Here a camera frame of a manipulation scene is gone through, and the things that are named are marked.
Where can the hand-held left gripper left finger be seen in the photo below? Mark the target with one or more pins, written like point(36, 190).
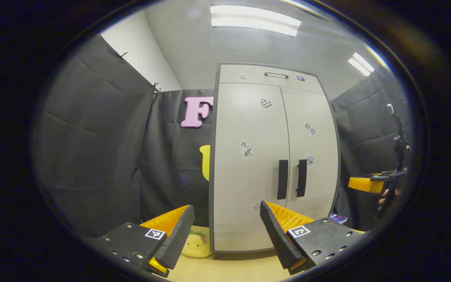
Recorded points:
point(176, 243)

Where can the black backdrop cloth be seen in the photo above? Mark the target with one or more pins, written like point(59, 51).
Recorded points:
point(104, 137)

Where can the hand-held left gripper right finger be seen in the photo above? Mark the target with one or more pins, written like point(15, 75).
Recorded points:
point(278, 239)

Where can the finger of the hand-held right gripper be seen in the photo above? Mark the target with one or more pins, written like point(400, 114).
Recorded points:
point(364, 184)

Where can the grey shoe cabinet door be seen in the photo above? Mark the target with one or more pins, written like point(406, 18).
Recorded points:
point(319, 188)
point(245, 188)

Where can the grey double-door shoe cabinet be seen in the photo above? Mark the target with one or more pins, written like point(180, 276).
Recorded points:
point(233, 74)

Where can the small ceiling light panel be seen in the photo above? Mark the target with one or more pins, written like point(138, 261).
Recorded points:
point(360, 64)

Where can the yellow plush toy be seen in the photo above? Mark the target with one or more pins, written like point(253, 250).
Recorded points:
point(196, 246)

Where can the large ceiling light panel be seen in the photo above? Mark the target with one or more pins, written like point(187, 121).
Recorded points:
point(255, 20)

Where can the blue book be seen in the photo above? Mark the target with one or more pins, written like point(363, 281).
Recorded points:
point(339, 218)

